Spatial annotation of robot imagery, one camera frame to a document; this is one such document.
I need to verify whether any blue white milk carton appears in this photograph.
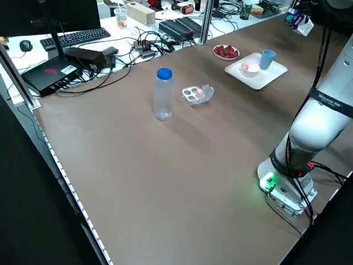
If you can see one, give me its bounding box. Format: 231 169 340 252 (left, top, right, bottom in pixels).
285 7 315 37

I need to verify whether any pink bowl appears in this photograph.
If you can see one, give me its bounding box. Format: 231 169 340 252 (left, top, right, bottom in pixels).
239 61 261 78

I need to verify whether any white rectangular tray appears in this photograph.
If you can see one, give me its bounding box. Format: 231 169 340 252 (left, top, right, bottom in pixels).
223 52 288 91

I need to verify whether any blue cup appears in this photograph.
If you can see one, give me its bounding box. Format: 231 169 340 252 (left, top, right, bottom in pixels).
260 49 276 71

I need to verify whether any clear plastic drink cup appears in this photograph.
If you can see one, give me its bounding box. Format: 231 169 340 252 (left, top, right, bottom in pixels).
113 7 129 30

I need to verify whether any black mesh pen cup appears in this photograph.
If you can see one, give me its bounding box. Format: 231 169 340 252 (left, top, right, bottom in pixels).
239 3 253 20

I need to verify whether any grey desk tray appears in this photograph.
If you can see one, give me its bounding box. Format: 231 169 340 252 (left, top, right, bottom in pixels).
252 4 282 19

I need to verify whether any clear bottle blue cap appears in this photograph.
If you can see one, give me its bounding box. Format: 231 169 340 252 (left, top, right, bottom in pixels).
153 67 175 121

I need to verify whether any grey usb hub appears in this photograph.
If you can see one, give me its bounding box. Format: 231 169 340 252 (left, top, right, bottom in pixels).
133 39 156 57

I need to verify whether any white plate of strawberries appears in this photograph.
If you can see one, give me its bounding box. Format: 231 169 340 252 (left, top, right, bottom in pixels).
212 44 240 61

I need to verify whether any black ribbed device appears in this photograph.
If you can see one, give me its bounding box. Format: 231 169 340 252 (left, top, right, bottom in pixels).
158 17 202 40

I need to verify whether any black power brick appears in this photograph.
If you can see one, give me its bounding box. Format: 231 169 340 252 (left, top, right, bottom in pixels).
64 46 107 70

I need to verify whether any wooden box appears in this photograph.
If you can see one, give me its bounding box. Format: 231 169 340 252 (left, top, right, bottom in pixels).
126 2 157 27

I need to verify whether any black red tool case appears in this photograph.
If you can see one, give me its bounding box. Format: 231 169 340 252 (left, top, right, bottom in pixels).
176 1 195 15

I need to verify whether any black keyboard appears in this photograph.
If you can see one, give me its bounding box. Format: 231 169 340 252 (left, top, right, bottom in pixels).
39 27 112 51

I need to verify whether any black router box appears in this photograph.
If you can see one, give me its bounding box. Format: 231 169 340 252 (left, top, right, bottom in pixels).
20 59 84 98

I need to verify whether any black monitor stand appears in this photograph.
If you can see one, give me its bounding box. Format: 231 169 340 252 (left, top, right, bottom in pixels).
41 0 68 63

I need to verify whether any black computer mouse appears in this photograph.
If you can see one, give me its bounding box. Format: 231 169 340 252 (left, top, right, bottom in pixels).
19 39 34 52

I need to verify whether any black monitor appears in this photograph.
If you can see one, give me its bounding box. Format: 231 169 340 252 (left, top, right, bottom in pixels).
0 0 101 37

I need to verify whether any aluminium frame post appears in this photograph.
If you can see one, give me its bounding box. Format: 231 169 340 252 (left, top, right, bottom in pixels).
0 43 42 107
199 0 215 45

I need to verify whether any black base cable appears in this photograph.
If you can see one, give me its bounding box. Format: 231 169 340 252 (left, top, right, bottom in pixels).
265 162 347 236

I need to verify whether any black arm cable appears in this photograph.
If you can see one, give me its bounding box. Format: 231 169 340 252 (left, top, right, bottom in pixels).
285 26 331 177

